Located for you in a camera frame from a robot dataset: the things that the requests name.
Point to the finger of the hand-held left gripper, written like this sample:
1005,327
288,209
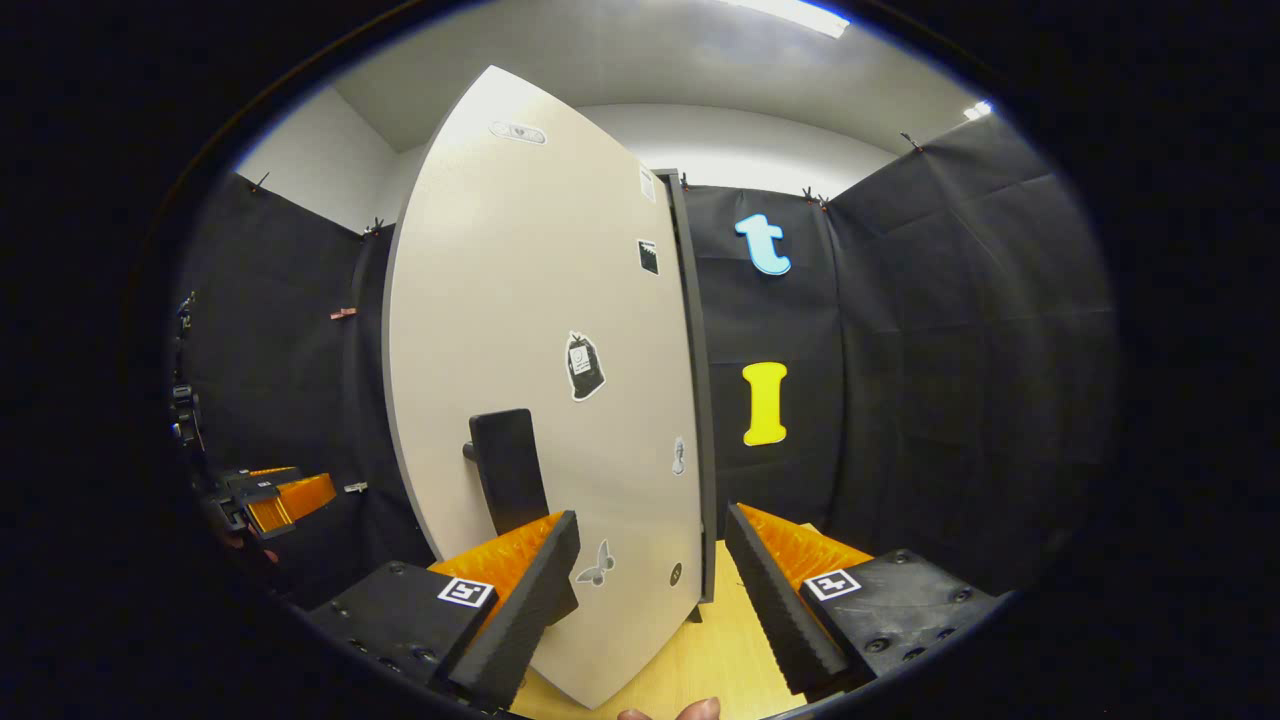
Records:
265,478
300,500

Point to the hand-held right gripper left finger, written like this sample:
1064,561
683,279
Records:
525,620

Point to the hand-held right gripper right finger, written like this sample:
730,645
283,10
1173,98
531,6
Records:
768,610

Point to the black cloth clip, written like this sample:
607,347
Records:
374,226
815,196
260,183
910,141

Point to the black backdrop cloth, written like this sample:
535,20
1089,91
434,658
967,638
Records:
950,350

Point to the ceiling light panel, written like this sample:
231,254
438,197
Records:
790,15
978,109

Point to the beige cabinet door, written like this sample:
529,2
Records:
520,300

